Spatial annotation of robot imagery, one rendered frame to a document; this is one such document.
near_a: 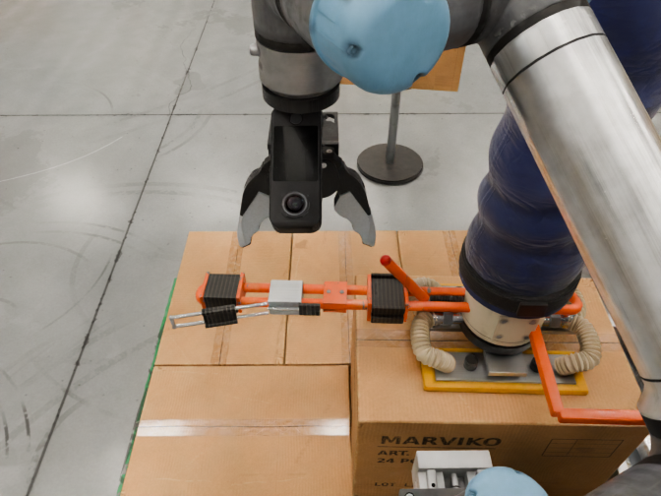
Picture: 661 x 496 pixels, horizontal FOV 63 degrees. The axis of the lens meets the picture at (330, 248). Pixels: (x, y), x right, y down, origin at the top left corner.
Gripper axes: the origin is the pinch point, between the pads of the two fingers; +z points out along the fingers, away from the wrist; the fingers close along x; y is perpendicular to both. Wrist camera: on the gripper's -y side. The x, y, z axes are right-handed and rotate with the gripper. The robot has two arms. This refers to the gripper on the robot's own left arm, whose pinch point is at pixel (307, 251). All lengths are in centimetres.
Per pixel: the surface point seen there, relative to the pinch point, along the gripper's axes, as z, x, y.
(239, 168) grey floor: 152, 51, 220
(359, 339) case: 58, -10, 29
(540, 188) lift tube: 6.8, -34.2, 19.6
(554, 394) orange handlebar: 43, -43, 6
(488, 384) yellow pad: 56, -36, 16
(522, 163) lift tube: 4.5, -31.7, 22.6
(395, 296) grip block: 43, -17, 29
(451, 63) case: 76, -62, 200
